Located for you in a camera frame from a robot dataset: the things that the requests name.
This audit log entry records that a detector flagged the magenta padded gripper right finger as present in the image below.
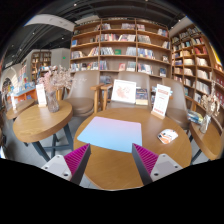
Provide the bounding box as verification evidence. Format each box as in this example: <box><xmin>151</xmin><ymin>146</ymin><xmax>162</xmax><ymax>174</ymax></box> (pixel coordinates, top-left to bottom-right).
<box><xmin>132</xmin><ymin>144</ymin><xmax>182</xmax><ymax>185</ymax></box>

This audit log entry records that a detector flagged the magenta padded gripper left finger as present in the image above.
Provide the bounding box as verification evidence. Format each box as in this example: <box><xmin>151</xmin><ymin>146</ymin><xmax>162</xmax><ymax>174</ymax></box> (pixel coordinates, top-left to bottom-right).
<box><xmin>42</xmin><ymin>144</ymin><xmax>91</xmax><ymax>185</ymax></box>

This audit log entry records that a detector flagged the pink-blue gradient mouse pad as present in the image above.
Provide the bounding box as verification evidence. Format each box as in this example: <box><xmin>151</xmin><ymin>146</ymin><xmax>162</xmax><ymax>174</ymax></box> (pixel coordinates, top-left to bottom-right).
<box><xmin>77</xmin><ymin>116</ymin><xmax>142</xmax><ymax>153</ymax></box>

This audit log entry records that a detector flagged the round wooden left table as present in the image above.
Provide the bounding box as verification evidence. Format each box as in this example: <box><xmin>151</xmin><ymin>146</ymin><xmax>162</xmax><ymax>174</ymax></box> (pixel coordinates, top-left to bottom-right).
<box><xmin>13</xmin><ymin>100</ymin><xmax>73</xmax><ymax>161</ymax></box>

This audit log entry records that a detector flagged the brown padded right chair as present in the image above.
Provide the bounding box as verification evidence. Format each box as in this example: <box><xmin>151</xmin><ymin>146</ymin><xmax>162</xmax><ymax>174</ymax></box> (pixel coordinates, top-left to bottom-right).
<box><xmin>162</xmin><ymin>78</ymin><xmax>190</xmax><ymax>130</ymax></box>

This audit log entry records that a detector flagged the brown padded chair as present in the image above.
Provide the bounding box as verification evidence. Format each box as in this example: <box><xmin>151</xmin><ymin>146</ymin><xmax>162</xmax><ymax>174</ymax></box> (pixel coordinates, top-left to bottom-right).
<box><xmin>66</xmin><ymin>70</ymin><xmax>103</xmax><ymax>117</ymax></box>
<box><xmin>162</xmin><ymin>78</ymin><xmax>190</xmax><ymax>130</ymax></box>
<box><xmin>102</xmin><ymin>71</ymin><xmax>152</xmax><ymax>110</ymax></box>

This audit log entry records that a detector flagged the round wooden right table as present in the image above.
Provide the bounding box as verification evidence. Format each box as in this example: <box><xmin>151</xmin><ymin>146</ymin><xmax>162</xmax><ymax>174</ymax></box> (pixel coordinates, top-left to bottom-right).
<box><xmin>189</xmin><ymin>122</ymin><xmax>221</xmax><ymax>162</ymax></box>

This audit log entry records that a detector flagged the white red sign stand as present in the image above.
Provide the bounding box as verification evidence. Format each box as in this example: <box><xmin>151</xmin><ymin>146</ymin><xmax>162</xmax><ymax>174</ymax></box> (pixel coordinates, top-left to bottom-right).
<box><xmin>151</xmin><ymin>84</ymin><xmax>171</xmax><ymax>119</ymax></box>

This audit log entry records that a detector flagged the brown padded left chair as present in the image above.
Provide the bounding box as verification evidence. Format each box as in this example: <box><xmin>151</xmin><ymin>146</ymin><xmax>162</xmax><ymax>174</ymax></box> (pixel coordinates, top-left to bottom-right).
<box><xmin>66</xmin><ymin>70</ymin><xmax>103</xmax><ymax>117</ymax></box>

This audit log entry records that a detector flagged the book standing behind board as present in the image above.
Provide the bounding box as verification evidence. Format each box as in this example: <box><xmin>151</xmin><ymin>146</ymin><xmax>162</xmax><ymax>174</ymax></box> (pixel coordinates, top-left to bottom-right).
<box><xmin>136</xmin><ymin>88</ymin><xmax>148</xmax><ymax>105</ymax></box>

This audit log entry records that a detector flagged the small round far-left table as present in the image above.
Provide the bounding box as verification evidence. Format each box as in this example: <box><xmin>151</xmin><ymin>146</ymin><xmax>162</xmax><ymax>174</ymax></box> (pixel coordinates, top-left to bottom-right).
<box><xmin>6</xmin><ymin>99</ymin><xmax>35</xmax><ymax>120</ymax></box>

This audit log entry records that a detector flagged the white picture display board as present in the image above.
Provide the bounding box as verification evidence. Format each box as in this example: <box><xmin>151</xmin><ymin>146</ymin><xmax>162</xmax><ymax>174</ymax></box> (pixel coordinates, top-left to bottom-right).
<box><xmin>111</xmin><ymin>79</ymin><xmax>136</xmax><ymax>104</ymax></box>

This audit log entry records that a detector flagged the white sign on left table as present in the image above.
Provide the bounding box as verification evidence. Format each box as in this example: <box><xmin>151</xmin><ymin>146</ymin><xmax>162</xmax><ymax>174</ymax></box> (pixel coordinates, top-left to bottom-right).
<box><xmin>36</xmin><ymin>84</ymin><xmax>47</xmax><ymax>107</ymax></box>

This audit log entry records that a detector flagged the glass vase with dried flowers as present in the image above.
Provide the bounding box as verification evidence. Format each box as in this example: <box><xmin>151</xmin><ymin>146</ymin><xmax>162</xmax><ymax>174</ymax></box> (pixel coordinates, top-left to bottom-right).
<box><xmin>200</xmin><ymin>82</ymin><xmax>220</xmax><ymax>134</ymax></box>

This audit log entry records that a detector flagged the brown padded middle chair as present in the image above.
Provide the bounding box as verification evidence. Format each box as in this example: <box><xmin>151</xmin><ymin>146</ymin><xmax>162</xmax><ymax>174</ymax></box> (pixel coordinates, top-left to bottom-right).
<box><xmin>102</xmin><ymin>71</ymin><xmax>152</xmax><ymax>110</ymax></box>

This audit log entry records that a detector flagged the glass vase with pink flowers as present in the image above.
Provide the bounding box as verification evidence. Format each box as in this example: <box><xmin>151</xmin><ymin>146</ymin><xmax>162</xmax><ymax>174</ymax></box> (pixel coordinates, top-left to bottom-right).
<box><xmin>38</xmin><ymin>65</ymin><xmax>73</xmax><ymax>113</ymax></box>

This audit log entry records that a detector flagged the distant wooden left bookshelf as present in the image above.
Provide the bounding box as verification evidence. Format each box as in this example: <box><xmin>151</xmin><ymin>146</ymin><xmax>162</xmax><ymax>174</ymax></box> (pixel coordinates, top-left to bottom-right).
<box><xmin>22</xmin><ymin>49</ymin><xmax>51</xmax><ymax>81</ymax></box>

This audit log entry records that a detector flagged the wooden right bookshelf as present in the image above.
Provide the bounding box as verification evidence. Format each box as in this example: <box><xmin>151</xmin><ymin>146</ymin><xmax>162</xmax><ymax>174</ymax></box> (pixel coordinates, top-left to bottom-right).
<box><xmin>171</xmin><ymin>24</ymin><xmax>224</xmax><ymax>128</ymax></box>

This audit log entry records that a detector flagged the large wooden centre bookshelf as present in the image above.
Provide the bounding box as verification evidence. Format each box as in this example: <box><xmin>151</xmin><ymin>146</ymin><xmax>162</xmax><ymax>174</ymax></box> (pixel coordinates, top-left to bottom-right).
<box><xmin>68</xmin><ymin>17</ymin><xmax>172</xmax><ymax>80</ymax></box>

